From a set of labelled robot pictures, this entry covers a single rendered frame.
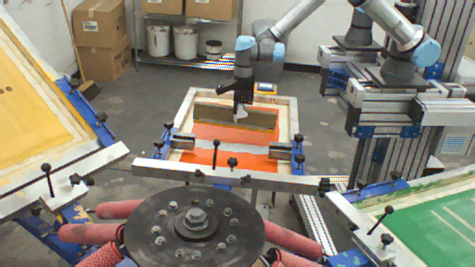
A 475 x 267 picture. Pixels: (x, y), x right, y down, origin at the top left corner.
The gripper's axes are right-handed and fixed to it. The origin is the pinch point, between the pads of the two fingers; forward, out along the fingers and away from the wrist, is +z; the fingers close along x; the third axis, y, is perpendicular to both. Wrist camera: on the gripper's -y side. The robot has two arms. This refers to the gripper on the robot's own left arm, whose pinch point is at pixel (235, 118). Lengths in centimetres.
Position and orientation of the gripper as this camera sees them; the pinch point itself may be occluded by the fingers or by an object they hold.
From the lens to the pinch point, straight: 180.8
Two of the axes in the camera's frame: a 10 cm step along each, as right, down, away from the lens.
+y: 9.9, 1.0, -0.7
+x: 1.1, -5.0, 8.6
